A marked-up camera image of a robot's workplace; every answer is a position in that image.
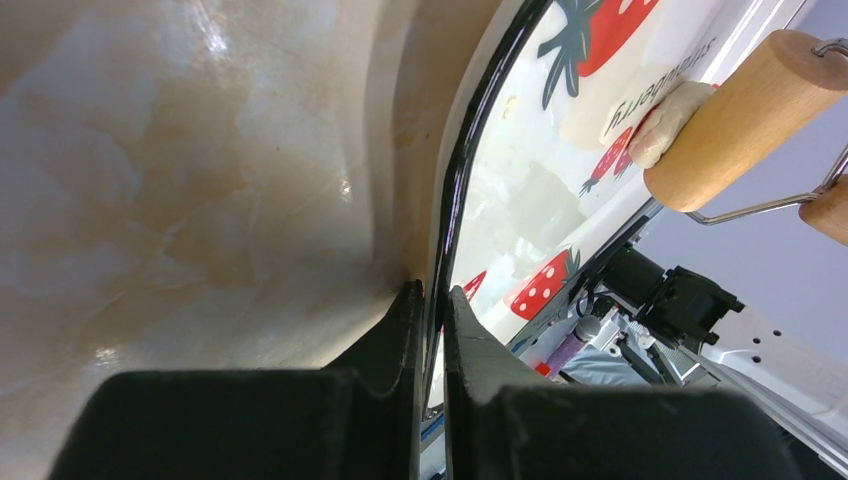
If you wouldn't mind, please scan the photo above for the white dough lump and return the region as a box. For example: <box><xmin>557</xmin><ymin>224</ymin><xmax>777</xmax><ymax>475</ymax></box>
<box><xmin>627</xmin><ymin>81</ymin><xmax>717</xmax><ymax>169</ymax></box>

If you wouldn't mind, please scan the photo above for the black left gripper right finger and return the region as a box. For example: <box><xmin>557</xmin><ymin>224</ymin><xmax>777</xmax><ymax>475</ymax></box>
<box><xmin>442</xmin><ymin>288</ymin><xmax>800</xmax><ymax>479</ymax></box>

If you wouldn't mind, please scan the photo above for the strawberry print rectangular tray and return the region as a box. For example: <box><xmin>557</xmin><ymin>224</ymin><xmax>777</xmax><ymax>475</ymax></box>
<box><xmin>418</xmin><ymin>0</ymin><xmax>810</xmax><ymax>425</ymax></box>

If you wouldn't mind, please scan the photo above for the wooden dough roller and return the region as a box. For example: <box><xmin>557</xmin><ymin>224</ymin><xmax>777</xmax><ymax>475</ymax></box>
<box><xmin>643</xmin><ymin>29</ymin><xmax>847</xmax><ymax>244</ymax></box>

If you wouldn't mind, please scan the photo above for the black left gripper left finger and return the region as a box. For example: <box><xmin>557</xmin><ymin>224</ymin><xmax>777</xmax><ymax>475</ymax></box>
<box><xmin>50</xmin><ymin>281</ymin><xmax>424</xmax><ymax>479</ymax></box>

